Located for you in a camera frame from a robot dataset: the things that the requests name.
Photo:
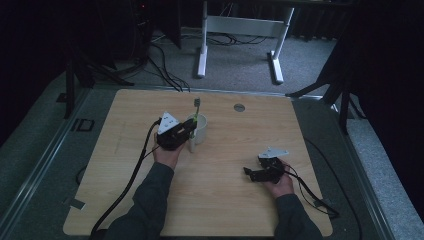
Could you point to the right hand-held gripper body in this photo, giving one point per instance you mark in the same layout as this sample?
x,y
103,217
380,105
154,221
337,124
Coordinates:
x,y
272,163

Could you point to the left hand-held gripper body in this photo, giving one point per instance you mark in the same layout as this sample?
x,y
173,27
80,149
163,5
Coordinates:
x,y
171,135

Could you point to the grey tape piece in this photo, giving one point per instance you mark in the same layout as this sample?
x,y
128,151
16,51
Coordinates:
x,y
77,203

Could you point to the white cup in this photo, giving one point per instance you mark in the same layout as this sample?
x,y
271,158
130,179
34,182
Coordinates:
x,y
201,130

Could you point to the person's right hand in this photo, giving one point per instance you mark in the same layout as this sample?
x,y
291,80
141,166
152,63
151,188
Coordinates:
x,y
283,185

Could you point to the white desk frame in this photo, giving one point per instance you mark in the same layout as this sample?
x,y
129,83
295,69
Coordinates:
x,y
245,26

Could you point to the metal floor rail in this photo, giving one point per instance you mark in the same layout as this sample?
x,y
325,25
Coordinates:
x,y
40,166
363,186

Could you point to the dark equipment with red light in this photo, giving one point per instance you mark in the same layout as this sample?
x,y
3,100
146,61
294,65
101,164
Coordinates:
x,y
143,26

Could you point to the person's left hand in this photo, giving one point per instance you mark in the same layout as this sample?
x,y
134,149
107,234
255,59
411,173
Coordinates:
x,y
168,156

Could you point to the green toothbrush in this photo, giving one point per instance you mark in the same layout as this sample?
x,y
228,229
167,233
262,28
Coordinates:
x,y
197,108

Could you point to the black metal stand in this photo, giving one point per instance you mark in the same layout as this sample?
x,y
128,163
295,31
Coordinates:
x,y
333,83
75,76

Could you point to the grey round table grommet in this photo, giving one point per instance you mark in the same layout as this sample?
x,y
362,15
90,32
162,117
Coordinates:
x,y
239,107

